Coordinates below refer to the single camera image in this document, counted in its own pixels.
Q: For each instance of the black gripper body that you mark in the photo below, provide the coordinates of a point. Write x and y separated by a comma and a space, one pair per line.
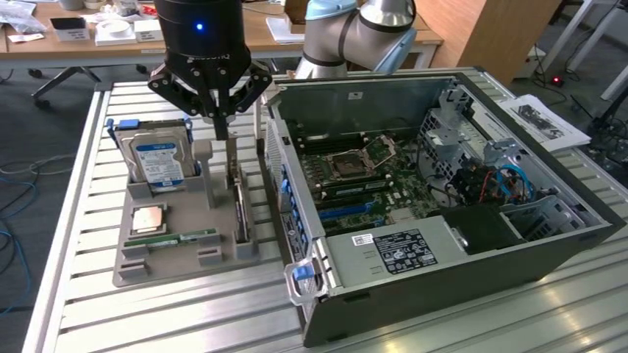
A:
206, 40

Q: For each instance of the black graphics card silver bracket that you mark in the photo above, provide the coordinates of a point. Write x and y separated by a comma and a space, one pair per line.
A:
242, 209

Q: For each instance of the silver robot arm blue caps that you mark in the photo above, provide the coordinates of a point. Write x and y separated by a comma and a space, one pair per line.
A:
334, 36

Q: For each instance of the plain white box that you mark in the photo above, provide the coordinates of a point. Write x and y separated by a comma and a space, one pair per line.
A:
147, 33

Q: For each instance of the red small item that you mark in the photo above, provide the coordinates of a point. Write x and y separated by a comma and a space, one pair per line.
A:
148, 11

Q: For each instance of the white paper stack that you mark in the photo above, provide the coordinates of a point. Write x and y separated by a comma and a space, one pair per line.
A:
282, 33

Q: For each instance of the flat white box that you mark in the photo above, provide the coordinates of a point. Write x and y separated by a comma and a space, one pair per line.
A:
115, 40

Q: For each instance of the hard disk blue label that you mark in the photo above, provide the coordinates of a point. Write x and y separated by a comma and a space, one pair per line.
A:
156, 162

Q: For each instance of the empty RAM slot row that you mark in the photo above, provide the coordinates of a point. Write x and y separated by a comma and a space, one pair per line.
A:
328, 141

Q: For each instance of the white tape roll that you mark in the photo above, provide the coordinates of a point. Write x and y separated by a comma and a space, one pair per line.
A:
106, 26

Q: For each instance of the office chair base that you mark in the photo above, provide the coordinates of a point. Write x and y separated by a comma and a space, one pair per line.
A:
64, 75

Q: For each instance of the white bowl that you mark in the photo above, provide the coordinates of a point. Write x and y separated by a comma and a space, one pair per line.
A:
92, 3

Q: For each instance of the white box black lid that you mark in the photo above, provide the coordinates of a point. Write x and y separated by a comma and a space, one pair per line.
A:
71, 35

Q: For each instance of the wooden desk white legs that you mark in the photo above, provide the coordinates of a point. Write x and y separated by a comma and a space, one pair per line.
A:
50, 51

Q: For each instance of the CPU socket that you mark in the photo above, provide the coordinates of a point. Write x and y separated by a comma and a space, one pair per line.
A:
351, 163

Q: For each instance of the grey cup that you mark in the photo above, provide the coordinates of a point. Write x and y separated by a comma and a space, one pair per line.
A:
71, 4

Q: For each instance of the silver socket cover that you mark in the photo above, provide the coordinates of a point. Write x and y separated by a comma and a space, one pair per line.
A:
383, 145

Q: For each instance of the small white red card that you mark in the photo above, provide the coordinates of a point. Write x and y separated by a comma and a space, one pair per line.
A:
24, 38

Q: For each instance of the RAM slot row holding stick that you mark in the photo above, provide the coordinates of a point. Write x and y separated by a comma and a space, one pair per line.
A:
343, 196

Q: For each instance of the copper-toned CPU chip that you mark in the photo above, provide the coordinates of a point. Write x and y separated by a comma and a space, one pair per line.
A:
147, 218

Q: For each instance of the grey plastic parts rack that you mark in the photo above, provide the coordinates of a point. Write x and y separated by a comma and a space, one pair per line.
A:
196, 220

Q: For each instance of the clear plastic bag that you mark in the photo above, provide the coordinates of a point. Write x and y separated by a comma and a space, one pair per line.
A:
19, 18

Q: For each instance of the green RAM stick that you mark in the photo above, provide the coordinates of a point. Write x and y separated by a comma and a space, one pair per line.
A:
162, 239

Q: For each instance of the perforated metal drive cage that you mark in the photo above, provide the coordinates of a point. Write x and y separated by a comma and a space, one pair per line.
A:
442, 158

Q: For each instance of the green motherboard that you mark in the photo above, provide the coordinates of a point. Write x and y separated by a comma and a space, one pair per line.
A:
412, 195

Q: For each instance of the silver chipset heatsink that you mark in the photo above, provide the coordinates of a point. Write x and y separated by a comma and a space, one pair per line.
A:
404, 216

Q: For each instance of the wooden cabinet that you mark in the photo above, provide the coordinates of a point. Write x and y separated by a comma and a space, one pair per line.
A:
491, 36

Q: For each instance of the grey power supply unit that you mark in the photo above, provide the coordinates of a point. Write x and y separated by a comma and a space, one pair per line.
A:
354, 264

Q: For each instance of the white small box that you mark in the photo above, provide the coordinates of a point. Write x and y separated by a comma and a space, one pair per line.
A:
531, 66

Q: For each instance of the black fan shroud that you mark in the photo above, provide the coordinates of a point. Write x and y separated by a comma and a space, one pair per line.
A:
480, 228

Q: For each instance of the printed paper documents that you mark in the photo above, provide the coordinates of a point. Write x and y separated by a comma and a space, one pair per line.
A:
544, 125

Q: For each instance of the power strip indicator light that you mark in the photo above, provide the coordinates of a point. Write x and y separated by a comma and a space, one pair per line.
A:
558, 81

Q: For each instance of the black open PC case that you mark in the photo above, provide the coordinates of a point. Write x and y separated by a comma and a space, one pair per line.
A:
442, 294

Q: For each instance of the metal disk bay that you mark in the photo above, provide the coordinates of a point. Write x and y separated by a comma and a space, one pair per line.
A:
539, 217

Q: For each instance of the black stand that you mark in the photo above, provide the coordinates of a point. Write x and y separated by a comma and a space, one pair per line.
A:
608, 125

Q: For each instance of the white desk frame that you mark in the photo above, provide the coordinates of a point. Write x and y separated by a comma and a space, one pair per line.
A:
562, 36

